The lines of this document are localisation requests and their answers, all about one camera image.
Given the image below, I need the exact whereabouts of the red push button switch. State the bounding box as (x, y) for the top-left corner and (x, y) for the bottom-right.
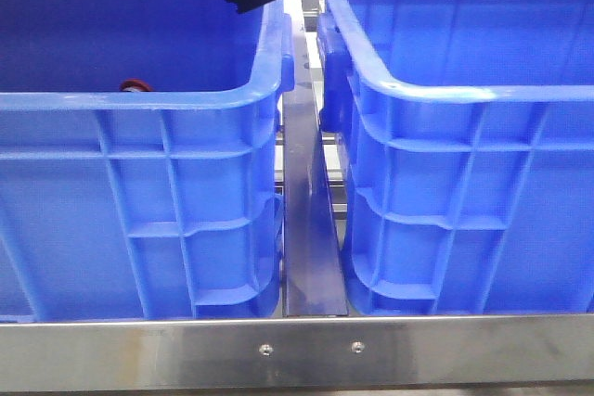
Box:
(120, 78), (152, 93)

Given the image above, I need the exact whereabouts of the blue plastic bin left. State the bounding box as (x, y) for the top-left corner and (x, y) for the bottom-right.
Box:
(1, 0), (294, 323)

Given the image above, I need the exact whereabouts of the blue plastic bin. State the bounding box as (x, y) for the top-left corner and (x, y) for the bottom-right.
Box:
(1, 0), (294, 323)
(317, 0), (593, 315)

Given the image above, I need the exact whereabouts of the blue plastic bin right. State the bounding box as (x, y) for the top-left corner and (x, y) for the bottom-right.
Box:
(317, 0), (593, 315)

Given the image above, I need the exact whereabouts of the metal divider rail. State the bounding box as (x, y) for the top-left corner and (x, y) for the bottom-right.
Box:
(282, 0), (348, 317)

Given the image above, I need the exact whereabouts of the stainless steel front rail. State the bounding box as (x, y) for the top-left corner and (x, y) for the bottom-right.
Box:
(1, 314), (593, 392)

